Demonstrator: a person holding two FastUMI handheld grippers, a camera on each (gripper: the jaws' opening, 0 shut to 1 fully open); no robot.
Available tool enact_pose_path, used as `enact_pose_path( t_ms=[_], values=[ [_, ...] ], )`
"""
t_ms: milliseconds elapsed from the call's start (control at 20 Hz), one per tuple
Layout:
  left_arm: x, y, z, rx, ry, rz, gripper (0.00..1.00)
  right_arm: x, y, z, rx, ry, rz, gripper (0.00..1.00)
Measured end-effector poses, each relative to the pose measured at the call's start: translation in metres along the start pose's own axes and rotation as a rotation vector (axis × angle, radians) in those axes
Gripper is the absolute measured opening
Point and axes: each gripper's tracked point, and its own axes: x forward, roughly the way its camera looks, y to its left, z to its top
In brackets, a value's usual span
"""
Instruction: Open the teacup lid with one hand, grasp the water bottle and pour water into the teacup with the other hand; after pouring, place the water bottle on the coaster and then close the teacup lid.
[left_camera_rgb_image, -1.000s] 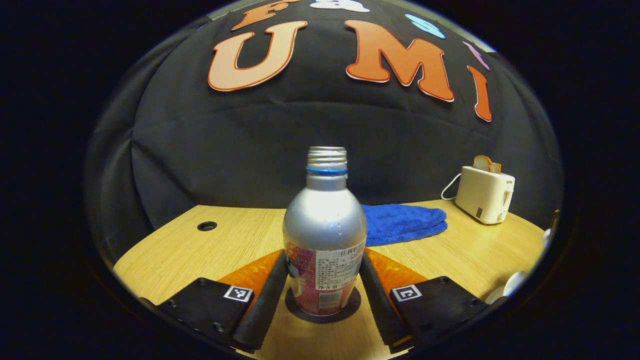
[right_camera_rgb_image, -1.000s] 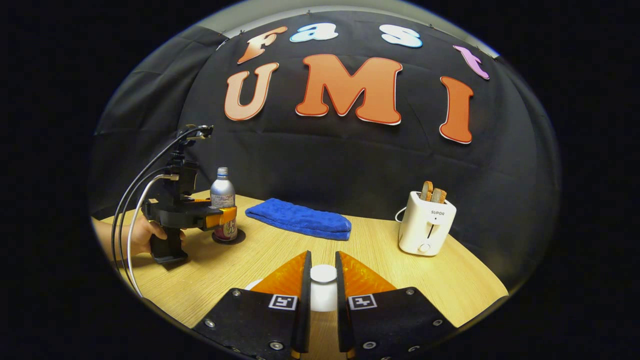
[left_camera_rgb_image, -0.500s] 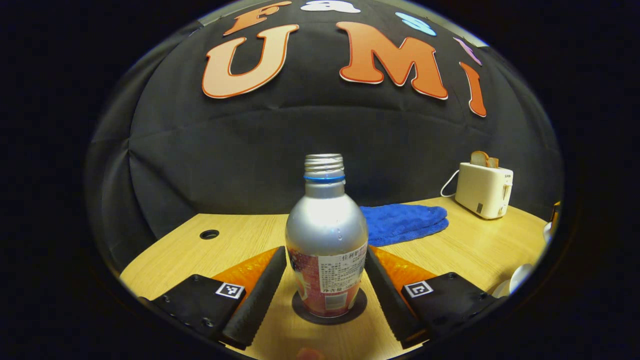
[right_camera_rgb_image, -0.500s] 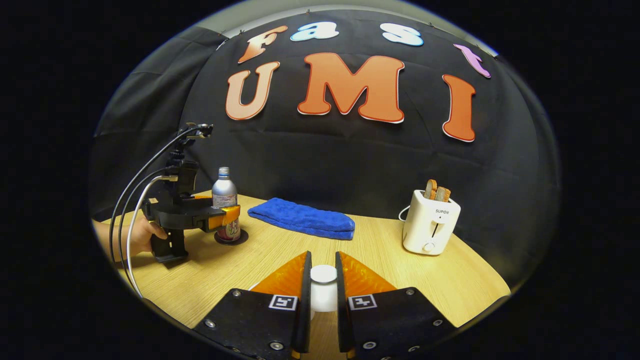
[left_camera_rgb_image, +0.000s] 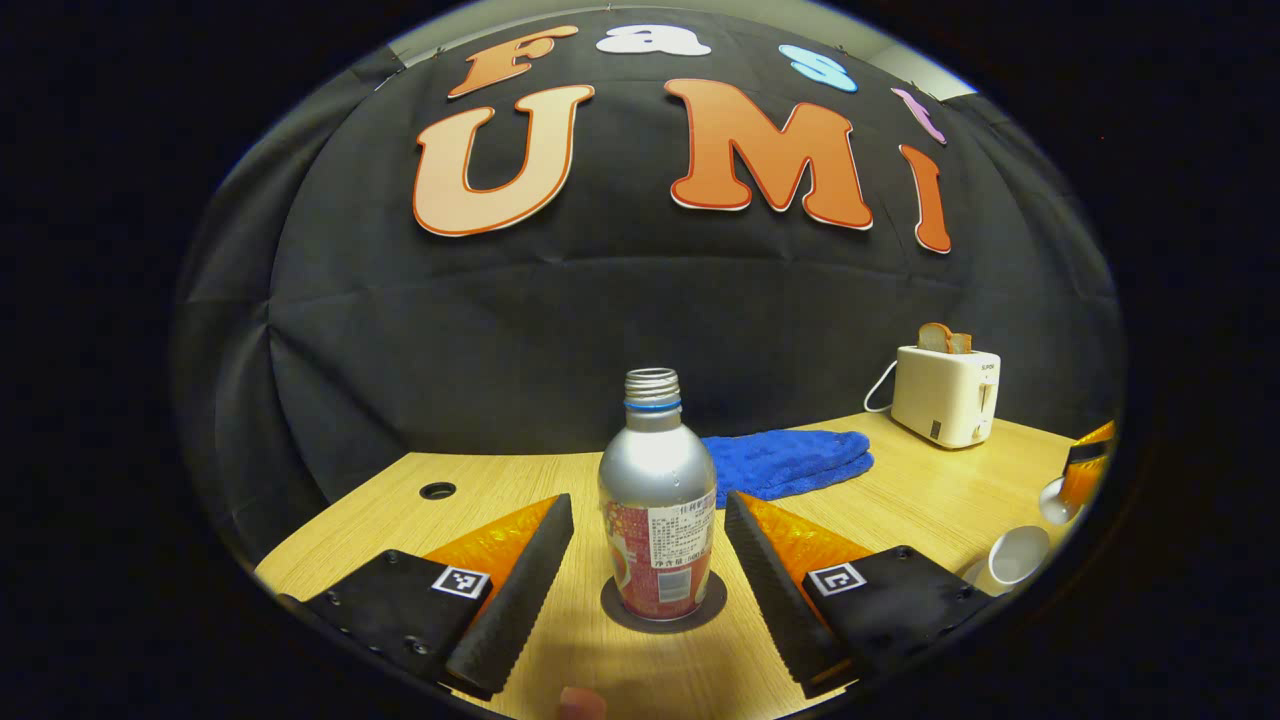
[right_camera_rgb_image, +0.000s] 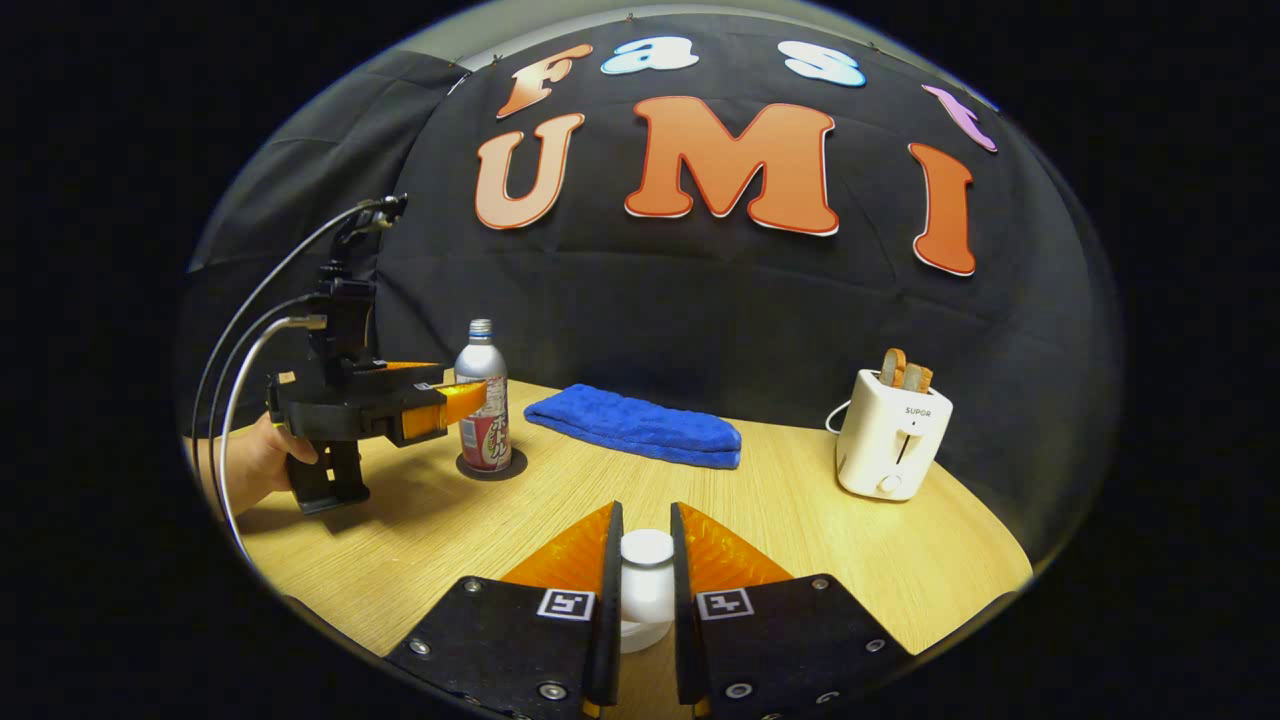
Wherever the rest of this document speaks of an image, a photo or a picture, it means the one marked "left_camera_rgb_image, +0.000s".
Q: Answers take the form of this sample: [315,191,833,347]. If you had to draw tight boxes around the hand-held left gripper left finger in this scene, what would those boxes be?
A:
[278,493,576,701]

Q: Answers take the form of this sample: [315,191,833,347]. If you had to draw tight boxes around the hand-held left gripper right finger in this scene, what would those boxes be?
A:
[723,490,991,701]

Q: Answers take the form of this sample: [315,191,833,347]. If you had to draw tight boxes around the dark round coaster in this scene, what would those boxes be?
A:
[600,570,728,635]

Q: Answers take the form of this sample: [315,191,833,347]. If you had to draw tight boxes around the white teacup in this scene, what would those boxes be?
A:
[988,525,1053,597]

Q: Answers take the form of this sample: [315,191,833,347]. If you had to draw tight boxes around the silver water bottle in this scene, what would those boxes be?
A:
[598,367,719,623]

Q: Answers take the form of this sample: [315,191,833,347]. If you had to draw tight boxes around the blue towel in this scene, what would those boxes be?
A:
[698,430,875,509]

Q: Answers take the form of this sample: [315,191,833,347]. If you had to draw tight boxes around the white toaster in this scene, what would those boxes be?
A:
[891,345,1002,450]

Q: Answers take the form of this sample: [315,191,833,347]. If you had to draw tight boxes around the black backdrop cloth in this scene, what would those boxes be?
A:
[170,10,1126,571]

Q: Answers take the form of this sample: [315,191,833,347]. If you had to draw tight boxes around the white toaster cable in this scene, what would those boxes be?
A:
[864,360,899,414]

